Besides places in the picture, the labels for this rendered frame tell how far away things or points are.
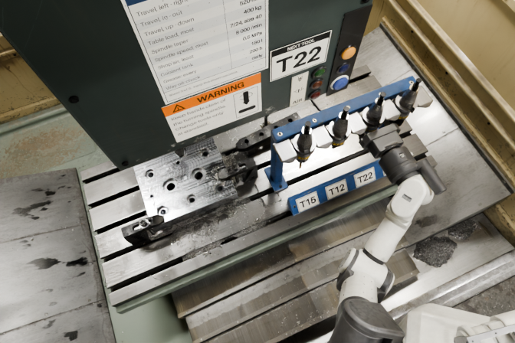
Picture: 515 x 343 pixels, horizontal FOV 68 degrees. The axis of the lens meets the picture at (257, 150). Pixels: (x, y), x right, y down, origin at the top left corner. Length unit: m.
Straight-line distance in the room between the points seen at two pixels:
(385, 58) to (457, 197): 0.66
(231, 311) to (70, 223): 0.76
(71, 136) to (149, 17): 1.62
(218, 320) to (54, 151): 1.12
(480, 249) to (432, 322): 0.89
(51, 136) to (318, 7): 1.71
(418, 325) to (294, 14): 0.63
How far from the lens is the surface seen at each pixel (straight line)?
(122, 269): 1.36
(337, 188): 1.33
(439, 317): 0.89
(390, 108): 1.18
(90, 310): 1.65
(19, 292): 1.68
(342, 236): 1.48
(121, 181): 1.46
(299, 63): 0.61
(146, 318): 1.60
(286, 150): 1.06
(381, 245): 1.10
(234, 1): 0.47
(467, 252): 1.72
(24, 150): 2.11
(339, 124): 1.05
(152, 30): 0.46
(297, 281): 1.41
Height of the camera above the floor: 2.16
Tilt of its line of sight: 63 degrees down
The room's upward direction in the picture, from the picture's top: 3 degrees counter-clockwise
